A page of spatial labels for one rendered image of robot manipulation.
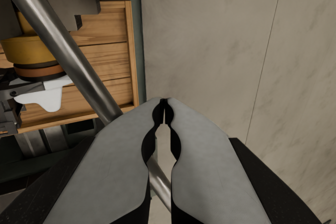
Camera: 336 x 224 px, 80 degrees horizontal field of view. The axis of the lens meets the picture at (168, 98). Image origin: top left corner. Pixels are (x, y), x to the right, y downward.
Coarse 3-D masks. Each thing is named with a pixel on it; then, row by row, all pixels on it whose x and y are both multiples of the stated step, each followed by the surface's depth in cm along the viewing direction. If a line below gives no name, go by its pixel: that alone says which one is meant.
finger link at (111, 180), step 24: (120, 120) 9; (144, 120) 9; (96, 144) 8; (120, 144) 8; (144, 144) 9; (96, 168) 7; (120, 168) 7; (144, 168) 7; (72, 192) 6; (96, 192) 6; (120, 192) 6; (144, 192) 6; (48, 216) 6; (72, 216) 6; (96, 216) 6; (120, 216) 6; (144, 216) 6
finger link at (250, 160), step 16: (240, 144) 8; (240, 160) 7; (256, 160) 7; (256, 176) 7; (272, 176) 7; (256, 192) 6; (272, 192) 6; (288, 192) 6; (272, 208) 6; (288, 208) 6; (304, 208) 6
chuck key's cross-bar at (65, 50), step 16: (16, 0) 8; (32, 0) 8; (32, 16) 8; (48, 16) 9; (48, 32) 9; (64, 32) 9; (48, 48) 9; (64, 48) 9; (64, 64) 9; (80, 64) 10; (80, 80) 10; (96, 80) 10; (96, 96) 10; (96, 112) 11; (112, 112) 11; (160, 176) 13; (160, 192) 13
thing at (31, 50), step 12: (24, 24) 25; (24, 36) 24; (36, 36) 25; (12, 48) 25; (24, 48) 25; (36, 48) 26; (12, 60) 26; (24, 60) 26; (36, 60) 26; (48, 60) 27; (24, 72) 27; (36, 72) 27; (48, 72) 28; (60, 72) 29
